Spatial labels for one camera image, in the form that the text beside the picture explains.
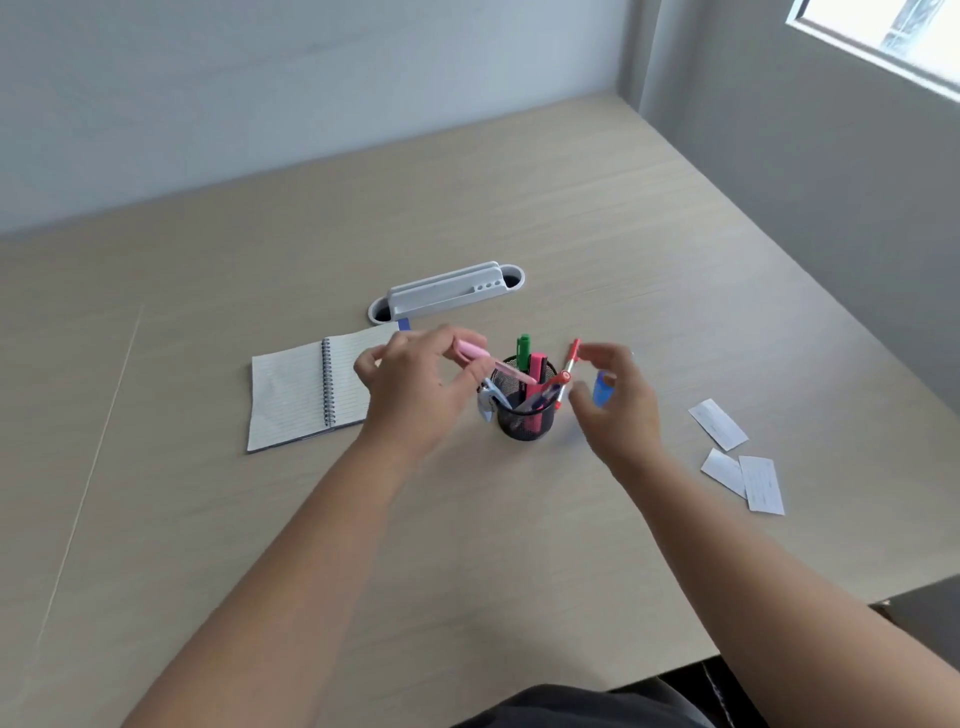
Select person's right hand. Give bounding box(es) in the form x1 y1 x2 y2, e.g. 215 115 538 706
568 342 666 482

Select person's left hand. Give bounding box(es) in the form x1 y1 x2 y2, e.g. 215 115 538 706
352 324 497 461

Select pink pen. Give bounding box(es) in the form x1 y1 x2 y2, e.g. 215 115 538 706
455 339 539 386

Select person's left forearm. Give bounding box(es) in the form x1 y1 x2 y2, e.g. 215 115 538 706
120 438 421 728

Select person's right forearm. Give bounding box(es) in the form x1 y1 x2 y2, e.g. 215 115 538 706
603 450 960 728

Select red pen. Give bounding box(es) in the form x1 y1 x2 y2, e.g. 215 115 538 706
553 337 582 411

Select dark blue pen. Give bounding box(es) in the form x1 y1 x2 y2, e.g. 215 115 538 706
516 381 565 415

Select pink highlighter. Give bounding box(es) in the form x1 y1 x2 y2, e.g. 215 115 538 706
525 352 549 436

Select black mesh pen holder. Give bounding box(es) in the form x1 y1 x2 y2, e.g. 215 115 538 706
496 360 560 442

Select white paper slip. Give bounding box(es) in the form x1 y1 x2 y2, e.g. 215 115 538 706
738 455 786 517
700 448 749 500
688 399 750 453

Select spiral lined notebook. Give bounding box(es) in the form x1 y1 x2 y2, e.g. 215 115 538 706
246 322 402 454

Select person's dark shorts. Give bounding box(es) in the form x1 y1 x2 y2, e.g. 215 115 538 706
450 658 751 728

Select window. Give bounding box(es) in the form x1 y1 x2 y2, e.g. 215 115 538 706
785 0 960 104

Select grey desk cable cover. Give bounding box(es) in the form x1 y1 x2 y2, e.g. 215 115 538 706
366 261 527 326

